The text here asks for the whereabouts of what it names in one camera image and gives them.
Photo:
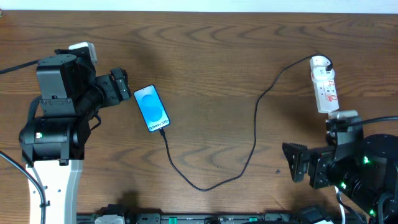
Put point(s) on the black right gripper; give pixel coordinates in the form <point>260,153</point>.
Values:
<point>321,156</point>

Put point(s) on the white USB charger adapter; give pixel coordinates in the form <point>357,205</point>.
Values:
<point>321,69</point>

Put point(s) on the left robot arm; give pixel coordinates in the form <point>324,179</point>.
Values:
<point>58,127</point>

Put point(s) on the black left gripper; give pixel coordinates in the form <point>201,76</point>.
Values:
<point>113,94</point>

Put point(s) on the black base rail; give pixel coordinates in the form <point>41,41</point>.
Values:
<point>119,214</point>

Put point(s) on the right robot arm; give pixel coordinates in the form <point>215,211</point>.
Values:
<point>364,168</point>

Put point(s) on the white power strip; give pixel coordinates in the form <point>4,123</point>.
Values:
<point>326,96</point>

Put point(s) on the blue Galaxy smartphone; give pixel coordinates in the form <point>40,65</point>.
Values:
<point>152,108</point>

